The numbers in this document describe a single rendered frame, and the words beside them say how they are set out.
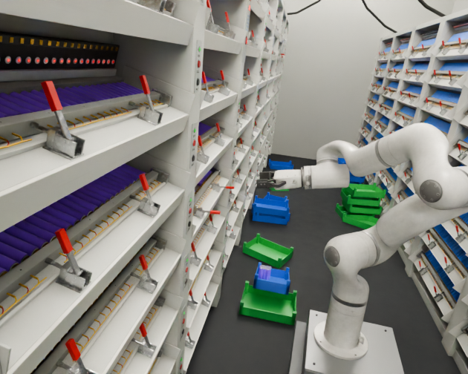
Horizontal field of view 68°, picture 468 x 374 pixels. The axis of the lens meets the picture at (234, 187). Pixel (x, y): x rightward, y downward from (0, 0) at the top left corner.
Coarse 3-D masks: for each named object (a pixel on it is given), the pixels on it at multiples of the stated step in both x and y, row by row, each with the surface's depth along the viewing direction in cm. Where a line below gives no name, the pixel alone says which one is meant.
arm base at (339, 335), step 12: (336, 300) 117; (336, 312) 118; (348, 312) 115; (360, 312) 116; (324, 324) 131; (336, 324) 118; (348, 324) 116; (360, 324) 118; (324, 336) 125; (336, 336) 119; (348, 336) 118; (360, 336) 122; (324, 348) 120; (336, 348) 120; (348, 348) 119; (360, 348) 121
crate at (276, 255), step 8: (256, 240) 260; (264, 240) 258; (248, 248) 243; (256, 248) 254; (264, 248) 255; (272, 248) 256; (280, 248) 251; (256, 256) 241; (264, 256) 237; (272, 256) 246; (280, 256) 247; (288, 256) 241; (272, 264) 235; (280, 264) 232
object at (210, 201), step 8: (216, 168) 162; (224, 168) 163; (224, 176) 164; (224, 184) 157; (208, 192) 143; (216, 192) 146; (208, 200) 136; (216, 200) 142; (208, 208) 130; (192, 224) 106; (200, 224) 118; (192, 232) 107; (192, 240) 115
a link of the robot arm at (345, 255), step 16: (336, 240) 109; (352, 240) 108; (368, 240) 110; (336, 256) 107; (352, 256) 106; (368, 256) 108; (336, 272) 110; (352, 272) 107; (336, 288) 117; (352, 288) 111; (368, 288) 116; (352, 304) 114
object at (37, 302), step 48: (96, 192) 72; (144, 192) 83; (0, 240) 51; (48, 240) 55; (96, 240) 60; (144, 240) 71; (0, 288) 43; (48, 288) 49; (96, 288) 53; (0, 336) 40; (48, 336) 43
